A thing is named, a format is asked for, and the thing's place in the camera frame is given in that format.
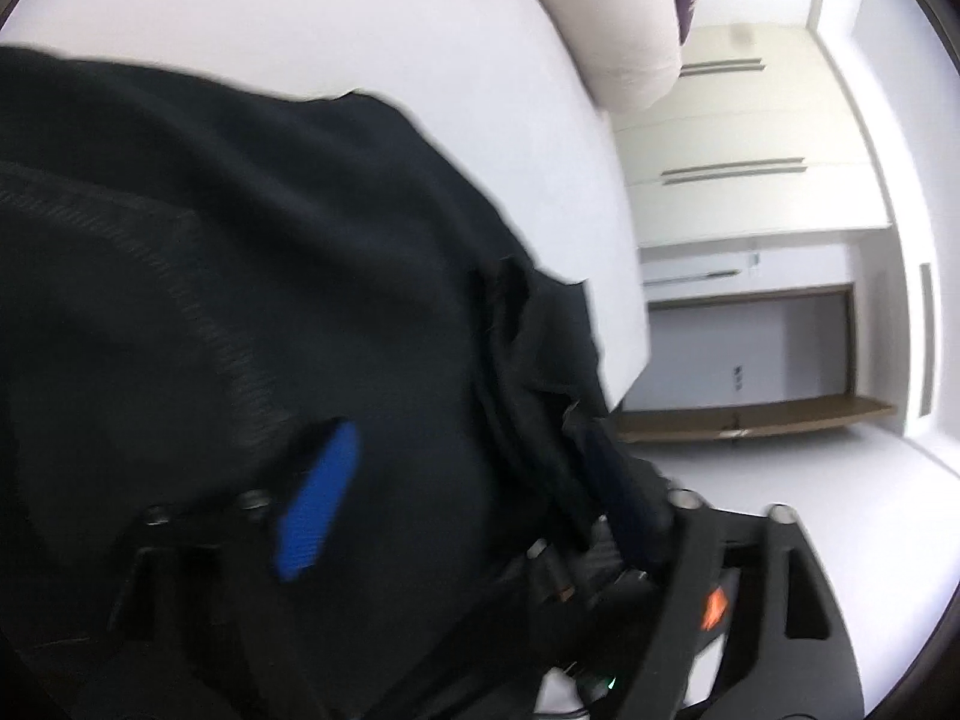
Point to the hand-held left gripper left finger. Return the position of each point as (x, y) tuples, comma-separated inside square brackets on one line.
[(319, 502)]

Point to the white air conditioner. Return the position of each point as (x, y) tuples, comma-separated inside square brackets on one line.
[(694, 268)]

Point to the cream wardrobe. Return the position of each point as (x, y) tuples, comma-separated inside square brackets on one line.
[(750, 135)]

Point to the wooden framed wall niche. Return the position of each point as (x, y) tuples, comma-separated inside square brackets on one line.
[(750, 360)]

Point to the rolled beige duvet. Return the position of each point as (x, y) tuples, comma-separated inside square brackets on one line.
[(615, 22)]

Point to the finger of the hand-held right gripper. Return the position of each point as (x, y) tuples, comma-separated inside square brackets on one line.
[(592, 547)]

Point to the bed with white sheet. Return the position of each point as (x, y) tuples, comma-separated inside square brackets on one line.
[(450, 52)]

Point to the black pants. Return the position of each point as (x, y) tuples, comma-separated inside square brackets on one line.
[(225, 315)]

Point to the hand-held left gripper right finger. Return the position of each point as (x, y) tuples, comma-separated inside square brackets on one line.
[(780, 585)]

